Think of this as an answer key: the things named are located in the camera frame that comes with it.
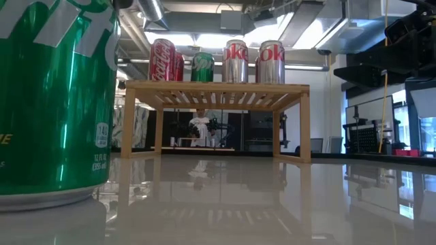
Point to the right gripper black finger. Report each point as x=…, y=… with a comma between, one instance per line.
x=371, y=76
x=381, y=56

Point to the red cola can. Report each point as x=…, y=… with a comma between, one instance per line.
x=180, y=66
x=163, y=59

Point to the silver diet cola can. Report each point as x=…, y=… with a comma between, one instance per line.
x=235, y=68
x=270, y=68

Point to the green Sprite can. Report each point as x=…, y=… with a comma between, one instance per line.
x=51, y=119
x=202, y=68

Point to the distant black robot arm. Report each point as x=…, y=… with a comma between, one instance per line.
x=219, y=127

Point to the slatted wooden shelf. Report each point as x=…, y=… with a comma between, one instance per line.
x=218, y=87

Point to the whiteboard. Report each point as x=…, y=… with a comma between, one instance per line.
x=369, y=109

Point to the black pegboard stand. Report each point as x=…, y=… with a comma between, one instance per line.
x=368, y=139

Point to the grey bin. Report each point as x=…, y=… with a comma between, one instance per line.
x=336, y=144

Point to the red box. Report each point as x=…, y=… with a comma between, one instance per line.
x=407, y=152

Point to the grey office chair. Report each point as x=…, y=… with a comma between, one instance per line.
x=316, y=145

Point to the grey ceiling unit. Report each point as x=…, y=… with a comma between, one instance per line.
x=231, y=20

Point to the patterned fabric panel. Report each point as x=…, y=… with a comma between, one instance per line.
x=136, y=126

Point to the black cabinet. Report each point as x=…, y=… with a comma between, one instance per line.
x=255, y=131

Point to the standing person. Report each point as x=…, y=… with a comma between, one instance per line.
x=201, y=126

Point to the silver ventilation duct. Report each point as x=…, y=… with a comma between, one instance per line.
x=150, y=10

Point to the white ceiling duct box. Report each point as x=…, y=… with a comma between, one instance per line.
x=357, y=27

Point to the black aluminium table frame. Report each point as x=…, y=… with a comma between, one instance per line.
x=374, y=159

